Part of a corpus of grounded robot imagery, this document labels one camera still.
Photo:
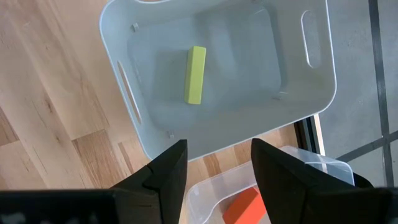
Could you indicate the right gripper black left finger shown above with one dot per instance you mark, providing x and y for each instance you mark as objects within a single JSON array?
[{"x": 161, "y": 193}]

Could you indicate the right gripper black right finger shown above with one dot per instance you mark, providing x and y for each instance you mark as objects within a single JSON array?
[{"x": 286, "y": 193}]

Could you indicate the long orange block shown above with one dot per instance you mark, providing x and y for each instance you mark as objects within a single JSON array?
[{"x": 242, "y": 208}]

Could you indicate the long green block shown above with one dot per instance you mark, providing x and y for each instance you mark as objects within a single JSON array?
[{"x": 196, "y": 74}]

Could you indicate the clear plastic bin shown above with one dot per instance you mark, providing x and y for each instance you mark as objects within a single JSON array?
[{"x": 211, "y": 193}]

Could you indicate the grey plastic bin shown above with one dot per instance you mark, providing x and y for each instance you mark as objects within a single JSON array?
[{"x": 248, "y": 93}]

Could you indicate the black aluminium table frame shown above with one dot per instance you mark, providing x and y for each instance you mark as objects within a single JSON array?
[{"x": 306, "y": 137}]

